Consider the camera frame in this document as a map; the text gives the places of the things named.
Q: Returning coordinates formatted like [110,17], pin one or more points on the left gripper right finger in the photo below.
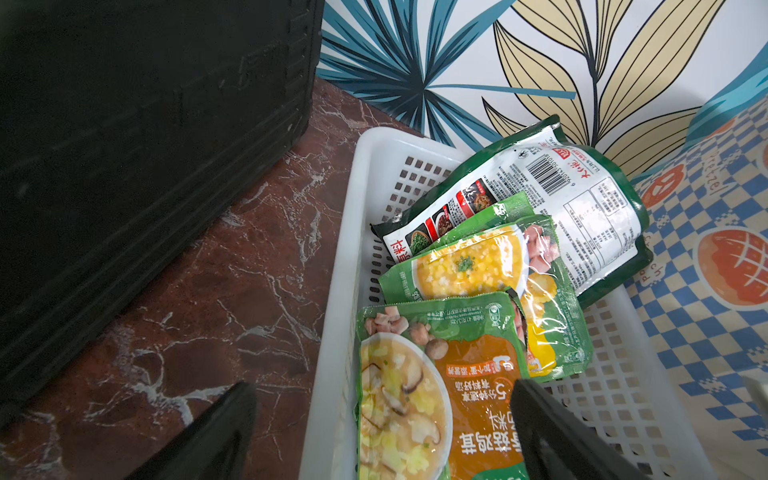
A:
[556,445]

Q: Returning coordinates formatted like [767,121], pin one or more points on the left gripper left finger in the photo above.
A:
[214,446]

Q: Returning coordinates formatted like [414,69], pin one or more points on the white perforated plastic basket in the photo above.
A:
[625,395]

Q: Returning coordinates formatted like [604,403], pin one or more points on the green mushroom chicken soup packet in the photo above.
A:
[434,389]

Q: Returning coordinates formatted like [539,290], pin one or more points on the green yellow corn soup packet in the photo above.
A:
[504,248]

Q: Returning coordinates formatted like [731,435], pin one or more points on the paper bag blue checkered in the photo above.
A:
[703,299]

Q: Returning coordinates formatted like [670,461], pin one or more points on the green white barcode packet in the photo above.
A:
[599,217]

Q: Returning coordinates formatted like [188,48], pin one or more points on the black tool case orange latches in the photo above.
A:
[126,128]

